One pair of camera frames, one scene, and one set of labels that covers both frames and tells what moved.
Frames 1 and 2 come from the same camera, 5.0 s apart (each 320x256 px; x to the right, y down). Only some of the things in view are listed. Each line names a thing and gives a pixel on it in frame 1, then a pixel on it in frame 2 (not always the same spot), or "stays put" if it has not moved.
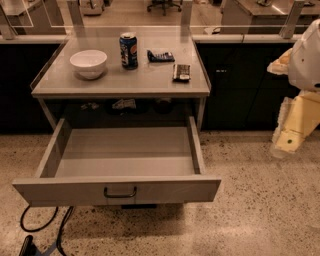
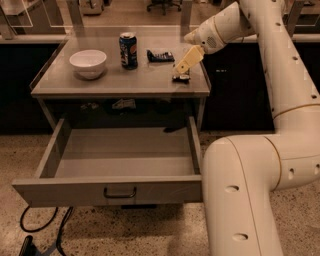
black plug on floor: (28, 247) stays put
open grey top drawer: (119, 165) stays put
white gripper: (306, 65) → (207, 37)
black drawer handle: (119, 196) stays put
